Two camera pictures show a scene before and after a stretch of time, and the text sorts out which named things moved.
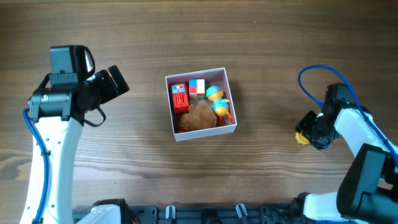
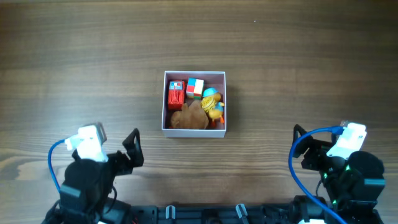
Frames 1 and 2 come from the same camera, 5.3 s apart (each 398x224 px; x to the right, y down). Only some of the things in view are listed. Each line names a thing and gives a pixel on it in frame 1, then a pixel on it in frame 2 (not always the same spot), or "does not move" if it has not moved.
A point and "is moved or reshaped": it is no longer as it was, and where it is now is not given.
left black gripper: (112, 89) to (135, 152)
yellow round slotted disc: (301, 139) is moved or reshaped
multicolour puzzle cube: (196, 89) does not move
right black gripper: (310, 123) to (314, 152)
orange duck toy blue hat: (220, 106) is moved or reshaped
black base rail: (258, 213) does not move
